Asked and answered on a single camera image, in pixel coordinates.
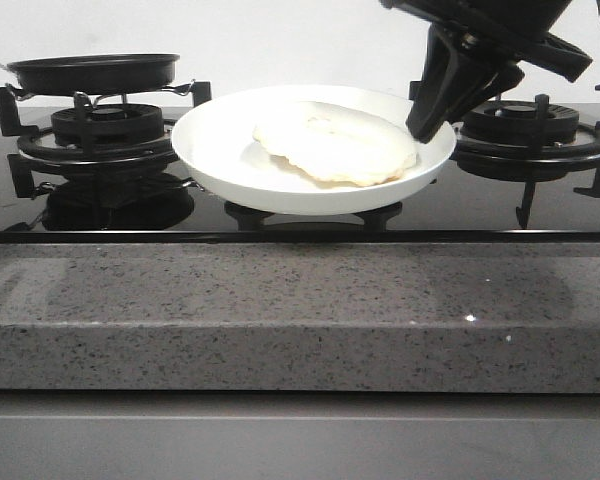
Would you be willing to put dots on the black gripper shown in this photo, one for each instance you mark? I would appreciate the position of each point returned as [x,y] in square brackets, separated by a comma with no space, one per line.
[456,79]

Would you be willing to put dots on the white fried egg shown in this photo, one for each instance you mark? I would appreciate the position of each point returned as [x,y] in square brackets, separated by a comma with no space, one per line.
[332,143]

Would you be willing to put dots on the white round plate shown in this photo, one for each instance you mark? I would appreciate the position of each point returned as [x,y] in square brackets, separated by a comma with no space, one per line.
[215,141]

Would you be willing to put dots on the black frying pan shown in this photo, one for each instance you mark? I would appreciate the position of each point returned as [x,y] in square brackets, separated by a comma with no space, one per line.
[104,74]

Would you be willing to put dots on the black right gas burner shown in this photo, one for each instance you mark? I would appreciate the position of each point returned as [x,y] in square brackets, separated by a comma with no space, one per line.
[513,122]

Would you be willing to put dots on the black gas burner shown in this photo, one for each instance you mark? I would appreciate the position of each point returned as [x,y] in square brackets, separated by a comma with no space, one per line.
[113,124]
[513,122]

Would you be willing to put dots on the black glass cooktop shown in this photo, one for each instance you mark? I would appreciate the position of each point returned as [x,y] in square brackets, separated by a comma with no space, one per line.
[466,203]

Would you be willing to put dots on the black right pan support grate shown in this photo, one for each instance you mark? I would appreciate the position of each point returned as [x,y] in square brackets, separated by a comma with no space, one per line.
[534,162]

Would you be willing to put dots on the black pan support grate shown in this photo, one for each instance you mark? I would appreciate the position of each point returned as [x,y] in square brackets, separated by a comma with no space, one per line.
[534,162]
[37,150]

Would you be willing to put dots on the black left gas burner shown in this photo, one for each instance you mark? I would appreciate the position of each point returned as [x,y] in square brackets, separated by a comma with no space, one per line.
[113,124]

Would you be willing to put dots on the black left pan support grate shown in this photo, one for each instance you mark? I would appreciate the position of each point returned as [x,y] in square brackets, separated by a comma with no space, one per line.
[37,150]

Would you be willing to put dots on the grey cabinet front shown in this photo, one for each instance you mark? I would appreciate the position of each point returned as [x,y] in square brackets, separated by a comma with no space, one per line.
[297,436]

